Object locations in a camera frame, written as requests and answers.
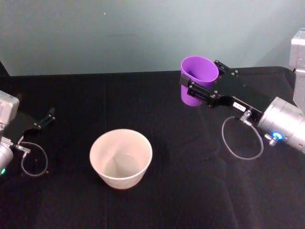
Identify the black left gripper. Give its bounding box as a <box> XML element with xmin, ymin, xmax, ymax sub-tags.
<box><xmin>10</xmin><ymin>107</ymin><xmax>56</xmax><ymax>145</ymax></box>

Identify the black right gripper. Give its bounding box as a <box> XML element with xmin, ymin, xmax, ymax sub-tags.
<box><xmin>179</xmin><ymin>59</ymin><xmax>273</xmax><ymax>125</ymax></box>

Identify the purple plastic cup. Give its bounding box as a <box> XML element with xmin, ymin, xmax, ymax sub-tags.
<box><xmin>180</xmin><ymin>55</ymin><xmax>220</xmax><ymax>107</ymax></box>

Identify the black table cloth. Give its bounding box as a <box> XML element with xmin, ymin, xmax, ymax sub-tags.
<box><xmin>0</xmin><ymin>61</ymin><xmax>305</xmax><ymax>229</ymax></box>

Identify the thin left gripper cable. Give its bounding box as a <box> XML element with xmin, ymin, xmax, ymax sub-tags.
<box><xmin>15</xmin><ymin>141</ymin><xmax>49</xmax><ymax>178</ymax></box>

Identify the thin gripper cable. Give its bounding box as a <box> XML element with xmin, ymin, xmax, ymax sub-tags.
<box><xmin>221</xmin><ymin>110</ymin><xmax>280</xmax><ymax>160</ymax></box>
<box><xmin>15</xmin><ymin>141</ymin><xmax>49</xmax><ymax>178</ymax></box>

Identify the thin right gripper cable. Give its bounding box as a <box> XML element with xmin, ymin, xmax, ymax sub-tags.
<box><xmin>221</xmin><ymin>110</ymin><xmax>280</xmax><ymax>160</ymax></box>

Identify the plain pale wall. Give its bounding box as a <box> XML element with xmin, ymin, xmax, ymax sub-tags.
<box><xmin>0</xmin><ymin>0</ymin><xmax>305</xmax><ymax>77</ymax></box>

